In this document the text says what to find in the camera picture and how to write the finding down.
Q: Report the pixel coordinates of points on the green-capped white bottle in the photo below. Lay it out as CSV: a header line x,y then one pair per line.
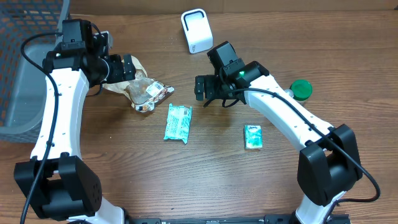
x,y
302,90

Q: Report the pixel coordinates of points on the cream brown bread bag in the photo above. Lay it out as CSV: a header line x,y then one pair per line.
x,y
143,92

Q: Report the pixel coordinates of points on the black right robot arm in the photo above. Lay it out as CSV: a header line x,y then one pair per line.
x,y
328,164

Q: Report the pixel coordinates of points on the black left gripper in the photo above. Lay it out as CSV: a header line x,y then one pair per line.
x,y
117,74

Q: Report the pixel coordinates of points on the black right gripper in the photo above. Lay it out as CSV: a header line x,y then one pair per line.
x,y
212,84

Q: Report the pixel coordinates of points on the small teal white box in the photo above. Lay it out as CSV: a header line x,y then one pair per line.
x,y
253,137

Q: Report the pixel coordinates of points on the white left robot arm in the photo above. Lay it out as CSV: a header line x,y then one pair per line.
x,y
56,182

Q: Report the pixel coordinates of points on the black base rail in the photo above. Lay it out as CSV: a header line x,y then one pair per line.
x,y
267,219

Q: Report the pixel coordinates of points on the yellow Vim dish soap bottle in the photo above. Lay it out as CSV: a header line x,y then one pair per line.
x,y
289,92

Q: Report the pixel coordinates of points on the dark grey plastic basket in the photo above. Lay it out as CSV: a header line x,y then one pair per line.
x,y
23,87

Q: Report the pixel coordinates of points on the light teal snack packet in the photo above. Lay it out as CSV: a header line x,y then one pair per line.
x,y
178,123

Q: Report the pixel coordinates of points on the white barcode scanner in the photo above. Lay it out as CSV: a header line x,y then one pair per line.
x,y
197,30

